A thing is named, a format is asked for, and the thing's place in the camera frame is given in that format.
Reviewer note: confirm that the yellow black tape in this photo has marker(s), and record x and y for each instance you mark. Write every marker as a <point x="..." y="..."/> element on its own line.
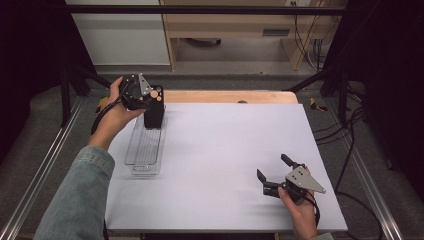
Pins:
<point x="318" y="106"/>
<point x="101" y="104"/>

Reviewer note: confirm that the light wooden desk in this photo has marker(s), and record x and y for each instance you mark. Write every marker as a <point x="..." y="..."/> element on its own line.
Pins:
<point x="226" y="23"/>

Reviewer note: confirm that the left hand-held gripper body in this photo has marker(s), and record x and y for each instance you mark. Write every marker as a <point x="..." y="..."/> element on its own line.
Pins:
<point x="135" y="87"/>

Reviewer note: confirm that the black phone case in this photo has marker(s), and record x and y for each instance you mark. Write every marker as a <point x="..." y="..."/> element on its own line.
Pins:
<point x="154" y="111"/>

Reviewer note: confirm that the aluminium rail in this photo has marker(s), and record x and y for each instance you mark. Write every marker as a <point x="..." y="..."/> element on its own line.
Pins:
<point x="376" y="196"/>
<point x="36" y="186"/>

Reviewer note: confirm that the person's right hand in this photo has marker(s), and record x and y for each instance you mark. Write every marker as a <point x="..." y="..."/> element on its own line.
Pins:
<point x="303" y="216"/>

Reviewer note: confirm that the black curtain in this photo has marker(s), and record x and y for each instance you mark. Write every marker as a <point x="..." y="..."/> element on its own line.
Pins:
<point x="386" y="66"/>

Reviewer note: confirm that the person's left hand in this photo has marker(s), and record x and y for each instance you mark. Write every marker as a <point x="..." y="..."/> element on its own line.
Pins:
<point x="111" y="121"/>

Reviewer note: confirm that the black horizontal bar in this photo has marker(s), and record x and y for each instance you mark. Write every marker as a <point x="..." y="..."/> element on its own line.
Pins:
<point x="200" y="9"/>

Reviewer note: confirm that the black metal stand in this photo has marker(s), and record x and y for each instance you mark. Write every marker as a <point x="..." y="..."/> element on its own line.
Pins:
<point x="65" y="96"/>
<point x="343" y="96"/>

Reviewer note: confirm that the white cabinet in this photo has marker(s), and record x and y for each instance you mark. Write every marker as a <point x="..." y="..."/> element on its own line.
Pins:
<point x="123" y="36"/>

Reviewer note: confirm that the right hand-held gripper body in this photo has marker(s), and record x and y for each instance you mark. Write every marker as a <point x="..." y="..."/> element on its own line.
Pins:
<point x="301" y="181"/>

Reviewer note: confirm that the clear plastic bin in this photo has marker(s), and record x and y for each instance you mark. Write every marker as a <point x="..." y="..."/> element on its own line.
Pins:
<point x="146" y="146"/>

